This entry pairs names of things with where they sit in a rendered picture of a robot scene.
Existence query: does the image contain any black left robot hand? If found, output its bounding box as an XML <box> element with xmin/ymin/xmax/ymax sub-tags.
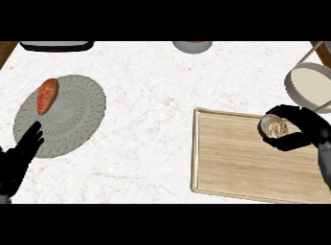
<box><xmin>0</xmin><ymin>121</ymin><xmax>46</xmax><ymax>199</ymax></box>

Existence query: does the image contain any grey round bowl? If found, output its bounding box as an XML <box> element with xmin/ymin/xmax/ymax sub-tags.
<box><xmin>171</xmin><ymin>41</ymin><xmax>214</xmax><ymax>55</ymax></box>

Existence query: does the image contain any pale wooden tray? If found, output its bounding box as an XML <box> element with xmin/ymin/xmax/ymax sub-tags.
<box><xmin>189</xmin><ymin>107</ymin><xmax>331</xmax><ymax>205</ymax></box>

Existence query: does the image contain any grey round woven placemat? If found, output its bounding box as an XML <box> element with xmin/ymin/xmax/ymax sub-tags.
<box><xmin>13</xmin><ymin>74</ymin><xmax>108</xmax><ymax>159</ymax></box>

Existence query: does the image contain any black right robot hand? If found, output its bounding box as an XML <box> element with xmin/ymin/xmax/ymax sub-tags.
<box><xmin>258</xmin><ymin>103</ymin><xmax>331</xmax><ymax>152</ymax></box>

